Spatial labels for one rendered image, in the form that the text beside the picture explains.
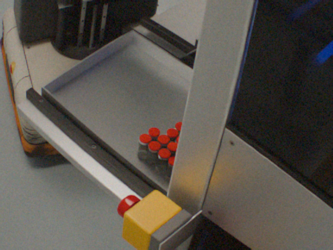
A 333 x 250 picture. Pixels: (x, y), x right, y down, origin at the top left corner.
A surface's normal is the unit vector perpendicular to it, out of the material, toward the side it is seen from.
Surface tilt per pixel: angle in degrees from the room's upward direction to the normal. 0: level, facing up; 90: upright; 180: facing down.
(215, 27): 90
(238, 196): 90
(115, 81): 0
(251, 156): 90
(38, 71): 0
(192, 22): 0
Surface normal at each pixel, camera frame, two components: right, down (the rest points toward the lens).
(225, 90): -0.66, 0.49
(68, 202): 0.12, -0.68
